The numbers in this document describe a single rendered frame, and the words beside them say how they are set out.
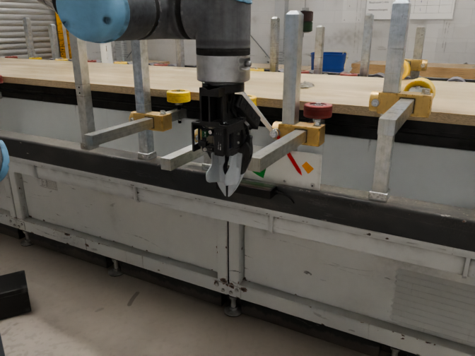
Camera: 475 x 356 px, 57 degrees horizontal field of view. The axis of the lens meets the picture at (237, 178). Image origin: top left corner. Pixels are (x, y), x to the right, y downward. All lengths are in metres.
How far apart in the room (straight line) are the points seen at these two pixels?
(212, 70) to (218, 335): 1.24
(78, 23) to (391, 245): 0.92
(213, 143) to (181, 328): 1.16
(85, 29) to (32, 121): 1.56
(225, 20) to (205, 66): 0.08
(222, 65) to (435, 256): 0.77
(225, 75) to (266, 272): 1.09
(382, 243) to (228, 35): 0.74
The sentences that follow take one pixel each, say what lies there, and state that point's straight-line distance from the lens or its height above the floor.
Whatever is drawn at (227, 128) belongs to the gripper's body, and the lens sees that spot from 0.71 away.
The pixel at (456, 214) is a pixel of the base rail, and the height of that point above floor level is 0.70.
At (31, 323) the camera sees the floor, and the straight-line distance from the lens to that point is 1.99.
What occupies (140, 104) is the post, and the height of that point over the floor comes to 0.88.
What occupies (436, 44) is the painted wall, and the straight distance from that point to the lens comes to 8.25.
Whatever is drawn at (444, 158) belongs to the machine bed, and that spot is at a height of 0.77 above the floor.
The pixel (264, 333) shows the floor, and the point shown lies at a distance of 1.77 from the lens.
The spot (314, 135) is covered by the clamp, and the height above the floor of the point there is 0.85.
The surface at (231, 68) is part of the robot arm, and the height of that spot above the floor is 1.05.
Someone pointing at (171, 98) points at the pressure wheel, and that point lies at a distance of 1.48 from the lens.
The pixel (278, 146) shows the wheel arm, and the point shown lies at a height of 0.86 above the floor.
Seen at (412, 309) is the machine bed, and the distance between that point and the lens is 1.58.
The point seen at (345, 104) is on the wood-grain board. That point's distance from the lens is 1.32.
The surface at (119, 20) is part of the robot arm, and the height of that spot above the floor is 1.13.
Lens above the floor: 1.12
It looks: 20 degrees down
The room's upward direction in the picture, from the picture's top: straight up
